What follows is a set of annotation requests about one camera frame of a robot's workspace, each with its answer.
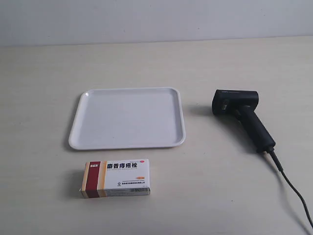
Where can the black barcode scanner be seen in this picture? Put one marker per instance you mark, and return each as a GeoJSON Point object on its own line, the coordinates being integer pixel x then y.
{"type": "Point", "coordinates": [242, 105]}

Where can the white plastic tray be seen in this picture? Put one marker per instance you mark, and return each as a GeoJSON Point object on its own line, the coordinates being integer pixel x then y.
{"type": "Point", "coordinates": [128, 118]}

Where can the white red medicine box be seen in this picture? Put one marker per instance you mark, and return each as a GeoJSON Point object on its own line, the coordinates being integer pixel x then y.
{"type": "Point", "coordinates": [116, 178]}

